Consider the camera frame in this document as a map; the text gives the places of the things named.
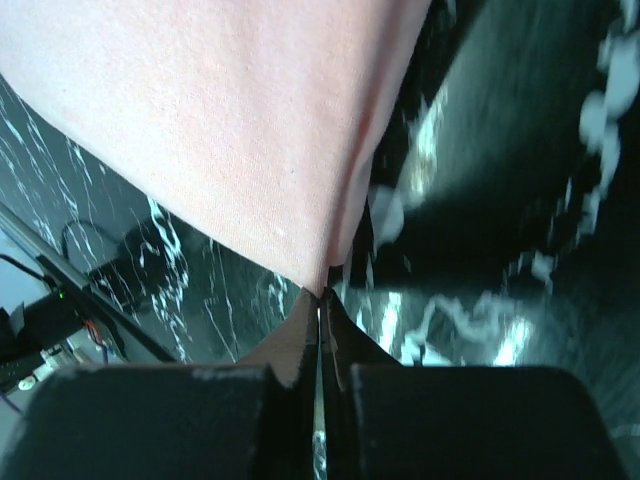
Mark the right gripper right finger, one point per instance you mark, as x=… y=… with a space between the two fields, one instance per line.
x=388 y=421

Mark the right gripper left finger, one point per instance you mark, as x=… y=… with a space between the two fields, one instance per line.
x=249 y=420

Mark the salmon pink t shirt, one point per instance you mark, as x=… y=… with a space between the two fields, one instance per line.
x=253 y=121

